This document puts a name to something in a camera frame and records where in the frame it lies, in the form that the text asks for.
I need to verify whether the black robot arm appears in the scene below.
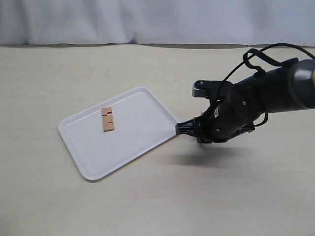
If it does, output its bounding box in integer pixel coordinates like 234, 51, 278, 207
175, 58, 315, 144

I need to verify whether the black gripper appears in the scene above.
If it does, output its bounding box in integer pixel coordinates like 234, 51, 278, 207
175, 98, 256, 144

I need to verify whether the white plastic tray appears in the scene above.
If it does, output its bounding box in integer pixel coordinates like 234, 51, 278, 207
58, 87, 178, 181

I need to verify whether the white backdrop cloth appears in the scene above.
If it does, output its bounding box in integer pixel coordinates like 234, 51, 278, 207
0, 0, 315, 46

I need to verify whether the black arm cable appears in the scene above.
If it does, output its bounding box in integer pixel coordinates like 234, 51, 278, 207
216, 43, 315, 127

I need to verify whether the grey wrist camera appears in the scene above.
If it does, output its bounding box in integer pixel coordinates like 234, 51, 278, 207
192, 80, 233, 100

